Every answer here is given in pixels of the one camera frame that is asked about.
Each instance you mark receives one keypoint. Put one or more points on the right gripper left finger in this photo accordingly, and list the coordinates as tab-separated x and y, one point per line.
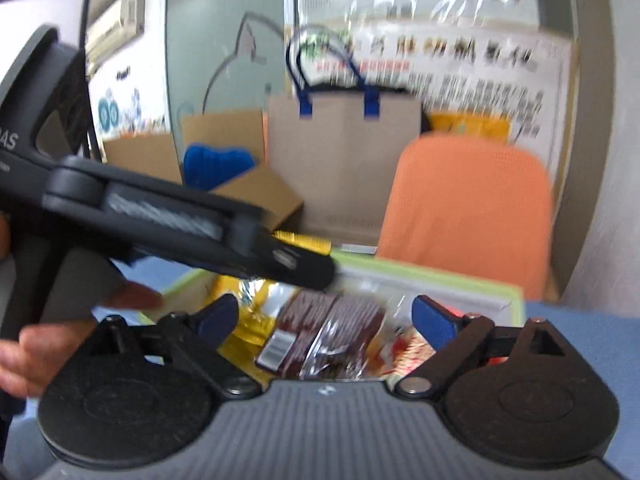
193	341

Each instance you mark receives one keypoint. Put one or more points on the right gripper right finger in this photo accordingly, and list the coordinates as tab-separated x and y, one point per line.
457	341

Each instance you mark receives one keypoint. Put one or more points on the red chips bag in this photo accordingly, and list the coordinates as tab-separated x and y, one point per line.
396	350

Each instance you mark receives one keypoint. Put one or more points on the yellow snack bag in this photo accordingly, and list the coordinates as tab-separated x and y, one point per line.
259	302

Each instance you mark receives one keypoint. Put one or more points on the dark red date pack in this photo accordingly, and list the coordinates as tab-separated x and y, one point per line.
322	335

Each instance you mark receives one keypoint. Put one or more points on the person's left hand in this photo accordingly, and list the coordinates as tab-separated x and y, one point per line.
29	364

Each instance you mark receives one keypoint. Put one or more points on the light green cardboard box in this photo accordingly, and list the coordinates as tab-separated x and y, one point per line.
396	299

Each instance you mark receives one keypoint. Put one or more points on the brown cardboard box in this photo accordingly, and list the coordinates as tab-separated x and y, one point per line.
156	155

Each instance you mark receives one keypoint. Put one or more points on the orange chair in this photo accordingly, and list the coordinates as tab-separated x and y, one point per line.
473	207

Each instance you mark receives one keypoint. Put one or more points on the blue chair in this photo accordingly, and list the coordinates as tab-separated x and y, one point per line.
205	168

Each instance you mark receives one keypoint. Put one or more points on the yellow bag behind chair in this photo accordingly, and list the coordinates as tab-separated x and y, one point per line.
478	126

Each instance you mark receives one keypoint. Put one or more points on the chinese text poster board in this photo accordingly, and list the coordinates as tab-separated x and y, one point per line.
507	72

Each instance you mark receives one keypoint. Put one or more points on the wall air conditioner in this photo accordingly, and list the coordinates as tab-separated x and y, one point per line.
121	23

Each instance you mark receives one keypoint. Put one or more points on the brown paper bag blue handles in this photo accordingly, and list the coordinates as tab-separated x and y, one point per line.
338	146

